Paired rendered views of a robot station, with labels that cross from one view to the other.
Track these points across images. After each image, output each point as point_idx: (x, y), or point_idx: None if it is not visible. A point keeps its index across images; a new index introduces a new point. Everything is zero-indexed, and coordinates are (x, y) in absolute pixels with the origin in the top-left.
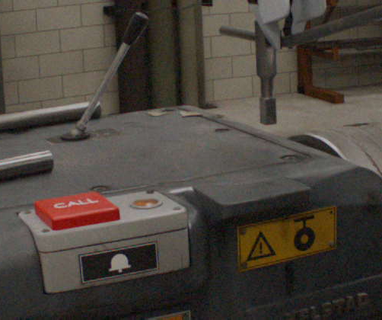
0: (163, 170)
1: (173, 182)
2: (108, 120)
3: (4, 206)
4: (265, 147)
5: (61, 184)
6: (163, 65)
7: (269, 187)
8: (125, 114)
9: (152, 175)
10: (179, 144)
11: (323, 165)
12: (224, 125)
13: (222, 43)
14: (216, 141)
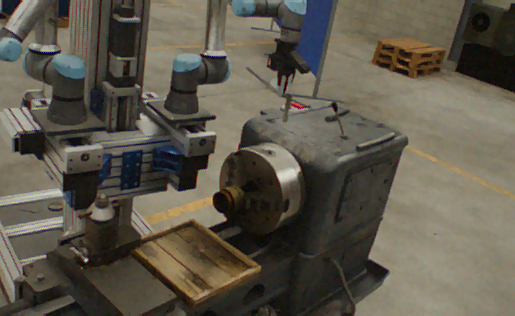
0: (299, 119)
1: (291, 114)
2: (349, 147)
3: (317, 110)
4: (283, 126)
5: (316, 116)
6: None
7: (269, 111)
8: (349, 151)
9: (299, 117)
10: (308, 130)
11: (262, 117)
12: (307, 140)
13: None
14: (299, 130)
